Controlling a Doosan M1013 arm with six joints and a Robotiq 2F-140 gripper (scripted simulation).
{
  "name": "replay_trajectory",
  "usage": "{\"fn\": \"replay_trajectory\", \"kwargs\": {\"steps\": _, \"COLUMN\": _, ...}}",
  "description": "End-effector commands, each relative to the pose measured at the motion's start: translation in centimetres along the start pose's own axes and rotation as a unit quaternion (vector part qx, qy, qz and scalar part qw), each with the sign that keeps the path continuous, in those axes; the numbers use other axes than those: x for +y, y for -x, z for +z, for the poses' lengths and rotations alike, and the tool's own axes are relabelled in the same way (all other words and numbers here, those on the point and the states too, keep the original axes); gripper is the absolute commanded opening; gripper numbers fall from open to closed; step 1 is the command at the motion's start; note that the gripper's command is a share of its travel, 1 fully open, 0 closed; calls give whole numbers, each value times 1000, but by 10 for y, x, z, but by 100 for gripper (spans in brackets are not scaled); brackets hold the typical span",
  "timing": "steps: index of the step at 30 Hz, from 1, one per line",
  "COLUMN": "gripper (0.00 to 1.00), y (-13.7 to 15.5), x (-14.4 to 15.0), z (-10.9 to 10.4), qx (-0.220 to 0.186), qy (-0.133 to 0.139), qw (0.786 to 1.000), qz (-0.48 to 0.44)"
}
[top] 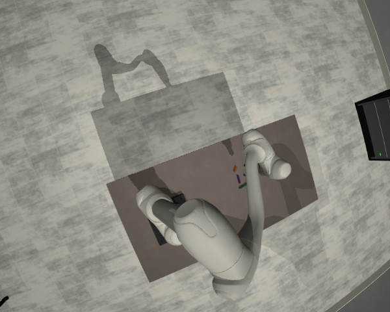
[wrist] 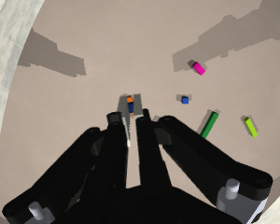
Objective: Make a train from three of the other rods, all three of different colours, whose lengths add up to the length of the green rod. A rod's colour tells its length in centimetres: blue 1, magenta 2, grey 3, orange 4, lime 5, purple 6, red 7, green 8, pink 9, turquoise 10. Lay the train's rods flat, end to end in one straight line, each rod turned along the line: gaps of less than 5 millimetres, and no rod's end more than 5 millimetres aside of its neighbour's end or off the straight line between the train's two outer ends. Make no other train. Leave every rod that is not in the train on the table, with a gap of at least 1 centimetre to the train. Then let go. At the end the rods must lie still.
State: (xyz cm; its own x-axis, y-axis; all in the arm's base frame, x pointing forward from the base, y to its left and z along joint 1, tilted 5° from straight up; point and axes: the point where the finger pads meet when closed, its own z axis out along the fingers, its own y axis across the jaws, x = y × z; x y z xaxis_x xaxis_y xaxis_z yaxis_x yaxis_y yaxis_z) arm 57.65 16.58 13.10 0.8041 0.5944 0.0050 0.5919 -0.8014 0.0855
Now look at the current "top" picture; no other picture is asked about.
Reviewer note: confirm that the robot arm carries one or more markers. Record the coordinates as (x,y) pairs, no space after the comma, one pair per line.
(201,228)

